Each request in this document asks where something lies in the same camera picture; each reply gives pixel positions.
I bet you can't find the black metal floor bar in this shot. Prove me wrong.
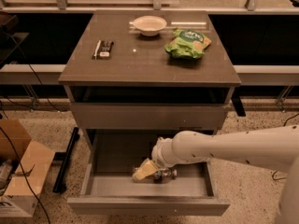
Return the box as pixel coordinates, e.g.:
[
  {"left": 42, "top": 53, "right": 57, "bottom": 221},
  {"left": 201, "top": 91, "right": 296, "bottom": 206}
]
[{"left": 52, "top": 127, "right": 80, "bottom": 193}]

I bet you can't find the black cutlery packet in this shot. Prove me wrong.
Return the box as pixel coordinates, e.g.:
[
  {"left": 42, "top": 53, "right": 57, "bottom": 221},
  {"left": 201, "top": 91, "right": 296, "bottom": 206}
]
[{"left": 92, "top": 40, "right": 114, "bottom": 60}]

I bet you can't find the open grey middle drawer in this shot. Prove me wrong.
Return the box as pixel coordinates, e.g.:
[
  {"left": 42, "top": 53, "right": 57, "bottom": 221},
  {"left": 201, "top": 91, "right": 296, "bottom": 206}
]
[{"left": 67, "top": 131, "right": 230, "bottom": 216}]

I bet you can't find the closed grey upper drawer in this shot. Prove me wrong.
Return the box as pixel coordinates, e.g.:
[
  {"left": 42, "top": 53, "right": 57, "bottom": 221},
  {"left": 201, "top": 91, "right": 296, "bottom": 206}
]
[{"left": 70, "top": 103, "right": 228, "bottom": 131}]

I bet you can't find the grey drawer cabinet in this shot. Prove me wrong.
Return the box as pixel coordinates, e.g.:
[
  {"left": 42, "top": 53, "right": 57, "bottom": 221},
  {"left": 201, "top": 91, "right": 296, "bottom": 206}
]
[{"left": 58, "top": 10, "right": 242, "bottom": 217}]

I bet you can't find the brown cardboard box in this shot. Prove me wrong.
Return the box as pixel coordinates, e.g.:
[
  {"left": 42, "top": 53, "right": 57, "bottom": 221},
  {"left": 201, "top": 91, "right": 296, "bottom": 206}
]
[{"left": 0, "top": 119, "right": 54, "bottom": 217}]

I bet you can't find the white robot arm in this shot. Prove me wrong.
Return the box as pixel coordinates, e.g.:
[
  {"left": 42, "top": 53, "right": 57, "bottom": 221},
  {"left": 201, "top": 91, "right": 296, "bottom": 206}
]
[{"left": 133, "top": 125, "right": 299, "bottom": 224}]

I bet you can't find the white paper bowl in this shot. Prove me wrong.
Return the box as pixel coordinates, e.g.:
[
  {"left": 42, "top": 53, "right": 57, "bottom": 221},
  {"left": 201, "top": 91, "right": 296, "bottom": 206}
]
[{"left": 132, "top": 16, "right": 167, "bottom": 36}]

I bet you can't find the black cable on left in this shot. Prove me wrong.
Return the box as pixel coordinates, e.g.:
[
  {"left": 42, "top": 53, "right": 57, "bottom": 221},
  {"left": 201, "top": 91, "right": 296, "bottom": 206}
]
[{"left": 0, "top": 31, "right": 60, "bottom": 224}]

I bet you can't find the green chip bag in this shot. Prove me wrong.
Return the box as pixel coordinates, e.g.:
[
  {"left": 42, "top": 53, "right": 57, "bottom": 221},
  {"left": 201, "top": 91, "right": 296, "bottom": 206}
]
[{"left": 164, "top": 28, "right": 211, "bottom": 60}]

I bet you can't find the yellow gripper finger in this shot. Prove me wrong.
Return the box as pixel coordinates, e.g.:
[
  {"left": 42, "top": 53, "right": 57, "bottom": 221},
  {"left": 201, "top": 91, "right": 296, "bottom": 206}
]
[{"left": 132, "top": 159, "right": 160, "bottom": 181}]

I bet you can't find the clear plastic water bottle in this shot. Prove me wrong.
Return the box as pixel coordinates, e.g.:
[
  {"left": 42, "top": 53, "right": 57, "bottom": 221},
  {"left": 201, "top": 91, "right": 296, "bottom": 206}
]
[{"left": 134, "top": 168, "right": 177, "bottom": 184}]

